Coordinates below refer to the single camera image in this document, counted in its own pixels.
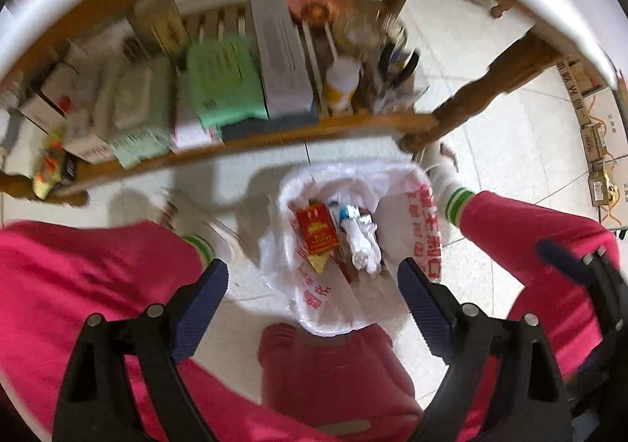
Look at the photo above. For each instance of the person's right leg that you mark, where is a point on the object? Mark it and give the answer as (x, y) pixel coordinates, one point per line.
(515, 236)

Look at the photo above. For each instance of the white long box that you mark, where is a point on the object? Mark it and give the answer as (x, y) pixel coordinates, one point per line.
(279, 59)

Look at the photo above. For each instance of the blue white medicine box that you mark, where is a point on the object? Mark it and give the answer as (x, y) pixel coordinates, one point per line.
(338, 214)

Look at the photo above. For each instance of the white plastic bag red print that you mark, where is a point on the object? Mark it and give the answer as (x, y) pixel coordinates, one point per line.
(412, 236)

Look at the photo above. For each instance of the white tissue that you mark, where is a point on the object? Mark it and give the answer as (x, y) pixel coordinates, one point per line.
(363, 245)

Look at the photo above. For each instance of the olive yellow box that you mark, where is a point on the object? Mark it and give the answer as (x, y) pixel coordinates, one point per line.
(162, 27)

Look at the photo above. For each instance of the pale plastic packet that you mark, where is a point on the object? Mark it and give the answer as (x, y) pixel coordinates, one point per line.
(125, 96)

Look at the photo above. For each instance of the stack of cardboard boxes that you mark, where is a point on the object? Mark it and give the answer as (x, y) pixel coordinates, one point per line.
(593, 128)

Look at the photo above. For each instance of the dark tool bundle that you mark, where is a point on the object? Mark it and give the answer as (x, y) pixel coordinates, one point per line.
(397, 64)

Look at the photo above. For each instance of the green packet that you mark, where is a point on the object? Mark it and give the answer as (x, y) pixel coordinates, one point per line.
(225, 84)

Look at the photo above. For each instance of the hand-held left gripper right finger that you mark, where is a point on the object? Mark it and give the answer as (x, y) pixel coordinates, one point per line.
(422, 304)

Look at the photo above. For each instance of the white small carton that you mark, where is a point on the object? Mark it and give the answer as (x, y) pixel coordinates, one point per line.
(91, 145)

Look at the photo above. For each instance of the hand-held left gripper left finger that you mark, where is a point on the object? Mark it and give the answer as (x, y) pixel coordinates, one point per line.
(201, 312)

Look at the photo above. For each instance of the yellow orange snack packet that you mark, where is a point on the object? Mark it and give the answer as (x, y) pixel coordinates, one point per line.
(46, 167)

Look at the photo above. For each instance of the wooden table white top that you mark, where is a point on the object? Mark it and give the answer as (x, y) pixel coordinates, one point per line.
(490, 93)

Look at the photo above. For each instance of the red cigarette pack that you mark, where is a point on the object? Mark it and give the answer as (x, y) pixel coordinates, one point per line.
(316, 231)

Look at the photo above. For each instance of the white bottle yellow label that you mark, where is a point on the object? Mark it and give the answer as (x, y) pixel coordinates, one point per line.
(341, 84)

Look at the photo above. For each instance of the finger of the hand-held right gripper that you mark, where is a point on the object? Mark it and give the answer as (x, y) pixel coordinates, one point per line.
(564, 263)

